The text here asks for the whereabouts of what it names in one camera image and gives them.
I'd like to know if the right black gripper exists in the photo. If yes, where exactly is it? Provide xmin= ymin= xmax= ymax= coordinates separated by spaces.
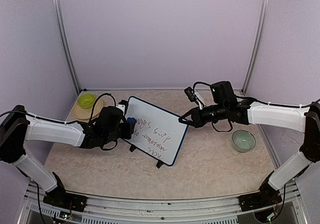
xmin=178 ymin=102 xmax=228 ymax=129

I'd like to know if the blue whiteboard eraser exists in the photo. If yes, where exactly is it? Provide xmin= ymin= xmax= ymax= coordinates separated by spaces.
xmin=126 ymin=117 xmax=136 ymax=124

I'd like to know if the small blue-framed whiteboard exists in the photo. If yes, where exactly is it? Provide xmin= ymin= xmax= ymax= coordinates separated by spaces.
xmin=125 ymin=96 xmax=189 ymax=167

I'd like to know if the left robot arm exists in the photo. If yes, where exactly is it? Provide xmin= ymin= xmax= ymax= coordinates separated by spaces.
xmin=0 ymin=105 xmax=137 ymax=207

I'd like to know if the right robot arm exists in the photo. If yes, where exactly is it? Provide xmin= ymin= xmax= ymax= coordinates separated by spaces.
xmin=178 ymin=81 xmax=320 ymax=206

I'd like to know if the beige plate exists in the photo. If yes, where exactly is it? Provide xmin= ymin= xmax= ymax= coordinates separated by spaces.
xmin=71 ymin=99 xmax=104 ymax=121

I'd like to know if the lime green bowl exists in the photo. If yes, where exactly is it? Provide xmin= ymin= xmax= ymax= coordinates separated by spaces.
xmin=77 ymin=93 xmax=96 ymax=109

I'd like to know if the pale green glass bowl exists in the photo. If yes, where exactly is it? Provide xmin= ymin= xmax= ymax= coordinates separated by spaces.
xmin=231 ymin=130 xmax=256 ymax=153

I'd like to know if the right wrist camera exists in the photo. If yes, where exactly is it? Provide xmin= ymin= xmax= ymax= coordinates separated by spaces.
xmin=184 ymin=86 xmax=206 ymax=110

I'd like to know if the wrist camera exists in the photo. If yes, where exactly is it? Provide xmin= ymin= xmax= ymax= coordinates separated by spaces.
xmin=184 ymin=86 xmax=206 ymax=110
xmin=116 ymin=99 xmax=129 ymax=114

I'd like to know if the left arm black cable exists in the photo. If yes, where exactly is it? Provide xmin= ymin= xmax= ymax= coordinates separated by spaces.
xmin=0 ymin=92 xmax=118 ymax=224

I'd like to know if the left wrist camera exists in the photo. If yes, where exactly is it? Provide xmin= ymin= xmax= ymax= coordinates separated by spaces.
xmin=116 ymin=99 xmax=129 ymax=114

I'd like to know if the front aluminium rail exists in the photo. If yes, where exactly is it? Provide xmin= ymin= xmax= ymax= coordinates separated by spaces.
xmin=15 ymin=181 xmax=308 ymax=224

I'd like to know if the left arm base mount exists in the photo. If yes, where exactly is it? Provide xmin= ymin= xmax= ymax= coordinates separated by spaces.
xmin=43 ymin=189 xmax=88 ymax=213

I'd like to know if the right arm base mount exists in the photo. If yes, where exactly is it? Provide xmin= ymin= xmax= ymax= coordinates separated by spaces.
xmin=238 ymin=189 xmax=283 ymax=212

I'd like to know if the left aluminium frame post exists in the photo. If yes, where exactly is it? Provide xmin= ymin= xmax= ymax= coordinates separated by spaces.
xmin=52 ymin=0 xmax=82 ymax=94

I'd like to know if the aluminium frame post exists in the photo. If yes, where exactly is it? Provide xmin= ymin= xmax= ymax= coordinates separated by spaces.
xmin=52 ymin=0 xmax=82 ymax=94
xmin=241 ymin=0 xmax=270 ymax=94

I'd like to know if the right aluminium frame post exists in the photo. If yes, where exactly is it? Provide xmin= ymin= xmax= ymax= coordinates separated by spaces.
xmin=241 ymin=0 xmax=270 ymax=94

